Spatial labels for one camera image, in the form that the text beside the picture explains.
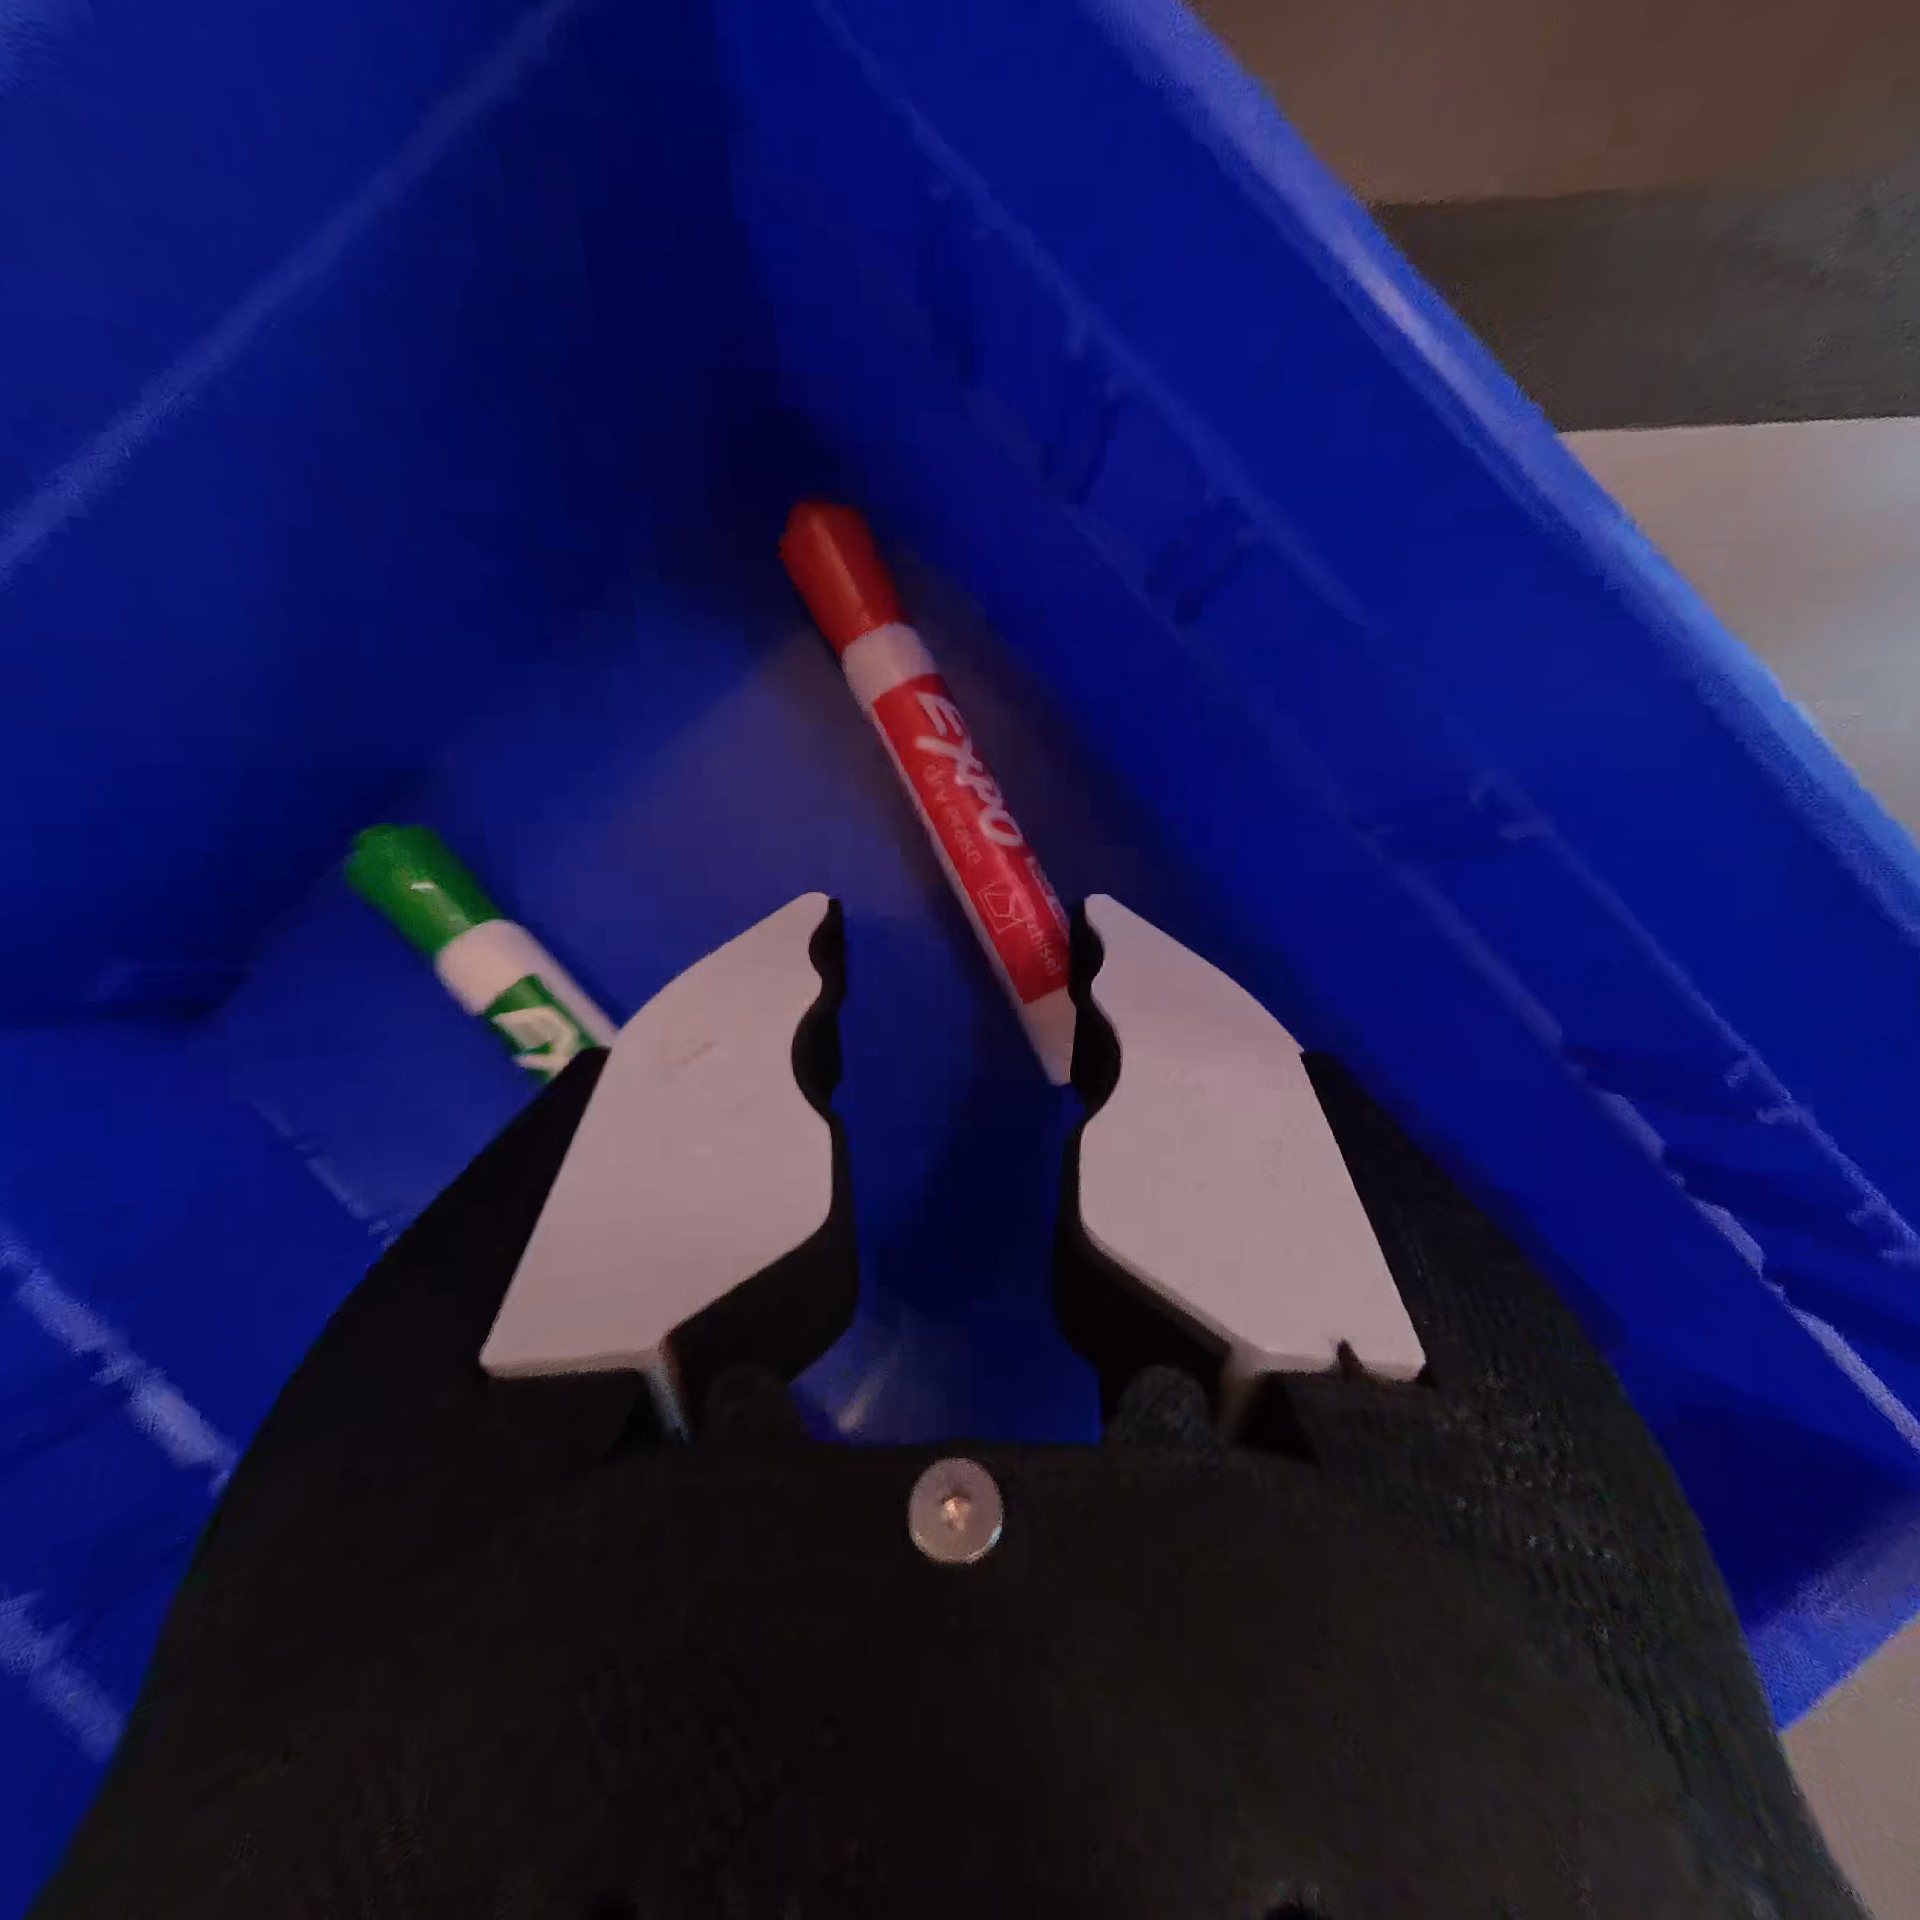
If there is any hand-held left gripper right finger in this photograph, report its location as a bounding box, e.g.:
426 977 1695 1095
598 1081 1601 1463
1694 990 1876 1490
1053 893 1428 1444

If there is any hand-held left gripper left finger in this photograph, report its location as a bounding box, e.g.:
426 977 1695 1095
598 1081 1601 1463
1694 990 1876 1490
481 893 862 1443

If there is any green whiteboard marker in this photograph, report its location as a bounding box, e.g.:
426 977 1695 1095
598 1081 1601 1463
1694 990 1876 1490
434 921 621 1086

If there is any white red-label whiteboard marker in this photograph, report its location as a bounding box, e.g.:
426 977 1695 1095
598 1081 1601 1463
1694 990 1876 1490
838 627 1078 1086

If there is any blue plastic bin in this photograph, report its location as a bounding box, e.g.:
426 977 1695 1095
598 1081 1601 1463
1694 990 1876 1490
0 0 1920 1920

